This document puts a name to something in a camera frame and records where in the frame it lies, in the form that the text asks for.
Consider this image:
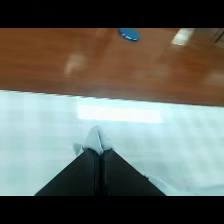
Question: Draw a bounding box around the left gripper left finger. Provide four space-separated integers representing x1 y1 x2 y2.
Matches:
34 148 102 197

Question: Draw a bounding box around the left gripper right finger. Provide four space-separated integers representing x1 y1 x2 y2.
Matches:
101 148 167 197

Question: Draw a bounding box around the blue round object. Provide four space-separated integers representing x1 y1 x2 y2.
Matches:
117 28 141 42

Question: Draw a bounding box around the light blue shirt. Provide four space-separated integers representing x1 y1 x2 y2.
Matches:
72 125 191 197

